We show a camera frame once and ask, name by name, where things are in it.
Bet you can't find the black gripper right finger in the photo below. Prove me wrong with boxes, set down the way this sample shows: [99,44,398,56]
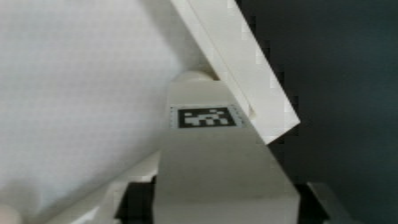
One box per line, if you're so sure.
[295,182,364,224]

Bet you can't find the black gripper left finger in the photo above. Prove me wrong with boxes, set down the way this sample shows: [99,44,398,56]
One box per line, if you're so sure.
[113,177,156,224]

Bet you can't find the white desk leg front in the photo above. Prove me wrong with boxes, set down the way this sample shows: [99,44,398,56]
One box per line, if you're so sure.
[152,71,300,224]

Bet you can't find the white desk top tray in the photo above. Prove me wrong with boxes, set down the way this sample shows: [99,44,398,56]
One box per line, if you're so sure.
[0,0,300,224]

